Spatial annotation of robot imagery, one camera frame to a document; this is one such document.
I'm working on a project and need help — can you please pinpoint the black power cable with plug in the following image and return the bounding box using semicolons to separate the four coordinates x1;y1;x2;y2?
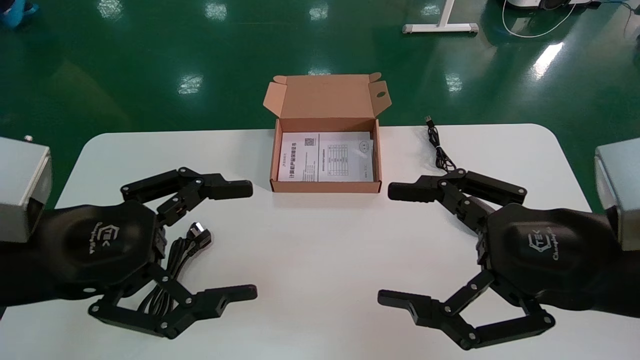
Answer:
137;222;213;317

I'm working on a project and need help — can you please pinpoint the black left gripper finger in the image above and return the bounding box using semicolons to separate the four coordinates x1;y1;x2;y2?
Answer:
88;265;258;340
120;167;254;227

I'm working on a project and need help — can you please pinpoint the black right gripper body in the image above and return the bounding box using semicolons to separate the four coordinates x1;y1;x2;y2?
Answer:
477;202;622;314

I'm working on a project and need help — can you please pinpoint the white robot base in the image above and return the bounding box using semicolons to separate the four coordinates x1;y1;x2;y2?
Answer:
502;0;603;11

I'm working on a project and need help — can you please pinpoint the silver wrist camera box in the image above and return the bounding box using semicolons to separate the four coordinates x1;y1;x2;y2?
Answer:
0;137;53;244
594;137;640;252

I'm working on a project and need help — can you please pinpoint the white metal table leg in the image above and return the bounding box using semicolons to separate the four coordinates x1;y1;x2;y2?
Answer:
402;0;479;35

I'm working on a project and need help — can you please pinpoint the blue fabric object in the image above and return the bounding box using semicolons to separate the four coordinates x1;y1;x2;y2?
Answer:
0;0;40;29

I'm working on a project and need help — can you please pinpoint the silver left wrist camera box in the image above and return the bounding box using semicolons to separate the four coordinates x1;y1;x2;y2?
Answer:
0;137;53;244

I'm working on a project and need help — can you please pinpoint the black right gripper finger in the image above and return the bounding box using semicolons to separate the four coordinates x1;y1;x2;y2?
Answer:
387;168;528;234
377;270;556;351

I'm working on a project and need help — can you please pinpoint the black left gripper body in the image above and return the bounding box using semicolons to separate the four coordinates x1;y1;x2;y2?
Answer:
40;199;167;301

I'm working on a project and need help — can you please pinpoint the white cable loop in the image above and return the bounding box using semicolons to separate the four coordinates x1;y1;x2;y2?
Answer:
502;0;579;39

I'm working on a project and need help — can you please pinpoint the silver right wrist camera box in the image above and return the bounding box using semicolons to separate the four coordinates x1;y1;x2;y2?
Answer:
594;137;640;252

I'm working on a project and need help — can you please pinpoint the black wired computer mouse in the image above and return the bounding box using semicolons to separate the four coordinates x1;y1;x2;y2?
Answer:
425;116;457;174

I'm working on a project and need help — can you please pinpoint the white printed instruction sheet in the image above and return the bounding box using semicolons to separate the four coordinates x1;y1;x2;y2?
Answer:
278;131;375;183

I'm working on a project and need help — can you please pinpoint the brown cardboard storage box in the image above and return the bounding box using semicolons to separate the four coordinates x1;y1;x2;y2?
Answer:
263;72;392;194

